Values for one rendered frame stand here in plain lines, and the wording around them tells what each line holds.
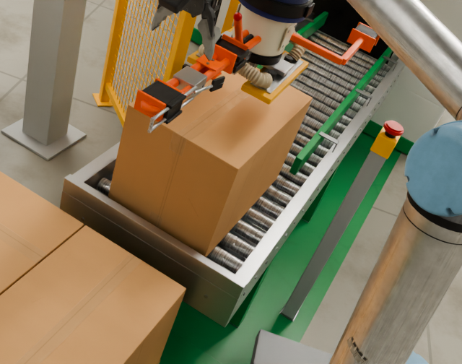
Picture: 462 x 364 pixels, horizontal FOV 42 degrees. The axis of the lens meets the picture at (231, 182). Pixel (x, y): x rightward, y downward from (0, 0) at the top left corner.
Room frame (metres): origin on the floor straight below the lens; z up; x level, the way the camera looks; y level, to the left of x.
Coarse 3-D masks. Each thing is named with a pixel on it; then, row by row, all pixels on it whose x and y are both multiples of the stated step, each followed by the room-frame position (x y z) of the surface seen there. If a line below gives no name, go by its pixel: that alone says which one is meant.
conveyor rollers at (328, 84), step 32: (320, 32) 3.57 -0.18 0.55; (320, 64) 3.17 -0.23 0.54; (352, 64) 3.31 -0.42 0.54; (384, 64) 3.46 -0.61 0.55; (320, 96) 2.79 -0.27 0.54; (288, 160) 2.15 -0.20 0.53; (320, 160) 2.22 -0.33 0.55; (288, 192) 1.96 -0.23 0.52; (256, 224) 1.70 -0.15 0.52; (224, 256) 1.45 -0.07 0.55
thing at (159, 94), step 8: (160, 80) 1.21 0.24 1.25; (152, 88) 1.16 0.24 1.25; (160, 88) 1.17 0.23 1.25; (168, 88) 1.19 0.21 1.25; (176, 88) 1.20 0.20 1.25; (136, 96) 1.13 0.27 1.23; (144, 96) 1.13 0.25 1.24; (152, 96) 1.13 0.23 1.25; (160, 96) 1.14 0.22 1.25; (168, 96) 1.15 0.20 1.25; (176, 96) 1.17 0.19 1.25; (136, 104) 1.13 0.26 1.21; (152, 104) 1.12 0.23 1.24; (160, 104) 1.12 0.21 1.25; (144, 112) 1.12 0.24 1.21
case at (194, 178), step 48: (240, 96) 1.79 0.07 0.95; (288, 96) 1.92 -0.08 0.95; (144, 144) 1.48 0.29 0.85; (192, 144) 1.44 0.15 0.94; (240, 144) 1.52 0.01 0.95; (288, 144) 1.91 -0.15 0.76; (144, 192) 1.47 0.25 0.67; (192, 192) 1.43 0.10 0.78; (240, 192) 1.52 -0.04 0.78; (192, 240) 1.41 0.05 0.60
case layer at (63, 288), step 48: (0, 192) 1.36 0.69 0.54; (0, 240) 1.18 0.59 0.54; (48, 240) 1.24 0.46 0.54; (96, 240) 1.31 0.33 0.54; (0, 288) 1.02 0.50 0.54; (48, 288) 1.08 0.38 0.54; (96, 288) 1.14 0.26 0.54; (144, 288) 1.20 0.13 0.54; (0, 336) 0.88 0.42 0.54; (48, 336) 0.93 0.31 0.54; (96, 336) 0.99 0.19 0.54; (144, 336) 1.04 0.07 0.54
